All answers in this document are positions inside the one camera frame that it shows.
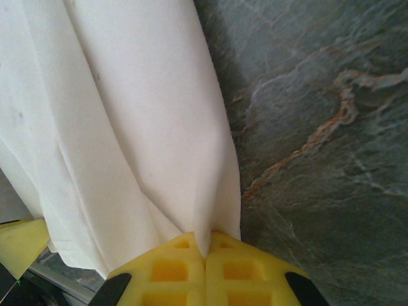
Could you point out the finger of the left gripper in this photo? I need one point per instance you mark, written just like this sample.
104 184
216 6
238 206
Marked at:
22 242

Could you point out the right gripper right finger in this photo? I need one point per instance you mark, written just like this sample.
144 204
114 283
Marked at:
242 274

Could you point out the plain white t-shirt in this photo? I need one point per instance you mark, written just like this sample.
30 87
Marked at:
127 111

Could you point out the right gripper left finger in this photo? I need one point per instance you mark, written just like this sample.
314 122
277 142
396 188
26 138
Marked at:
169 274

